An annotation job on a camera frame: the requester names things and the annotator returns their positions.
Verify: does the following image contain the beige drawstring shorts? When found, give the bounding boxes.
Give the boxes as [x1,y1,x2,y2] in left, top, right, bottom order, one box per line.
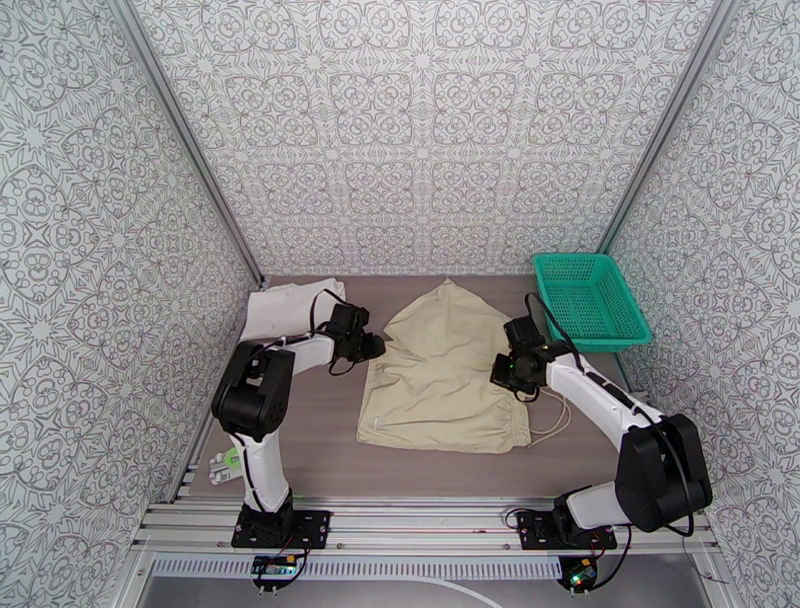
[356,277,573,456]

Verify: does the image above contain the white t-shirt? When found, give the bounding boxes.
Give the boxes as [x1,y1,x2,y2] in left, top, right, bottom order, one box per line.
[240,281,347,344]

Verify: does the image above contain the green plastic mesh basket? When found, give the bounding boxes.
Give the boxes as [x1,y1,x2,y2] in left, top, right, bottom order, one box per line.
[532,251,654,354]

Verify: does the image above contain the small circuit board, round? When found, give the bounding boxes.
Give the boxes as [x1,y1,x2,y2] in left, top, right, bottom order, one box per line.
[559,559,598,592]

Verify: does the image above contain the small circuit board, long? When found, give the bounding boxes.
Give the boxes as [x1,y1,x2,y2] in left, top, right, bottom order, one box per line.
[249,554,298,583]

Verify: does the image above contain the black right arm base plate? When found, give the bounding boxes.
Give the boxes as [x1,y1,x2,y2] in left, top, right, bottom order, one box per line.
[518,509,617,551]

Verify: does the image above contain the aluminium rail frame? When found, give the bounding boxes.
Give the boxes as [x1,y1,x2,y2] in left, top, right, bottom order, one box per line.
[131,496,720,559]

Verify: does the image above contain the aluminium table edge rail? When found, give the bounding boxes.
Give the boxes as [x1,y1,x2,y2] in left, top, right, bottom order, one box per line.
[168,277,270,504]

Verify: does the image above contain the white bracket with green ring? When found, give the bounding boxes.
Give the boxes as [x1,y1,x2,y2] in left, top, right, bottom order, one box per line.
[209,445,246,487]

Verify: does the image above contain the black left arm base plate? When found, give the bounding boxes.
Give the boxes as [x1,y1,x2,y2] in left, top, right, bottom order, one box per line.
[231,509,333,551]

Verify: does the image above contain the white slotted cable duct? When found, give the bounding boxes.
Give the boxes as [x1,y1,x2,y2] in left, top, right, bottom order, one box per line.
[152,557,564,580]

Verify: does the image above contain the aluminium corner post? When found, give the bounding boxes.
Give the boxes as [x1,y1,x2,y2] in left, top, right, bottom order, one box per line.
[596,0,745,256]
[106,0,269,288]

